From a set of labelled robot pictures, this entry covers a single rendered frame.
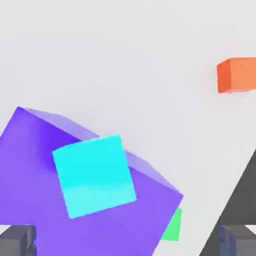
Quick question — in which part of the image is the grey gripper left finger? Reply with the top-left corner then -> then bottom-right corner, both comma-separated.
0,223 -> 38,256

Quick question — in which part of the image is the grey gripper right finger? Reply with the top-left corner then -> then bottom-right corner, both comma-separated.
217,224 -> 256,256

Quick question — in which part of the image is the small green cube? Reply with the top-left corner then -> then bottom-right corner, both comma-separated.
160,207 -> 183,242

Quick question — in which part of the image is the small cyan cube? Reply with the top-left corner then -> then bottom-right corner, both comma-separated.
51,133 -> 138,220

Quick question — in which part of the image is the small orange cube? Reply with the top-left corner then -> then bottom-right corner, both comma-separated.
216,57 -> 256,94

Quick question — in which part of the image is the large purple box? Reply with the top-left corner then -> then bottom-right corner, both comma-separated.
0,106 -> 184,256

